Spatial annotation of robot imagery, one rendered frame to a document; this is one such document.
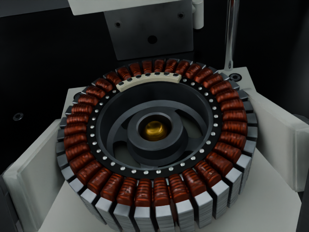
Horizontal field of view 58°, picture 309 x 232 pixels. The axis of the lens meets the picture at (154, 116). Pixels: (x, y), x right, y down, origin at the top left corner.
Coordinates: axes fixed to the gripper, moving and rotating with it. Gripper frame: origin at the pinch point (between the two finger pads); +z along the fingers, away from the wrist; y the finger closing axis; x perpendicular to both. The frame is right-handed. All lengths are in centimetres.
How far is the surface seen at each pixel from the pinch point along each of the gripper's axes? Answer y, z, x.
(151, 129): -0.2, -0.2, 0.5
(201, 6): 5.4, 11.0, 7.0
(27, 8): -14.7, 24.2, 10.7
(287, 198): 6.5, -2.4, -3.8
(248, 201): 4.5, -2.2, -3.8
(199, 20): 5.2, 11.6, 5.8
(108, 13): -2.6, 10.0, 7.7
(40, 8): -13.0, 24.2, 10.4
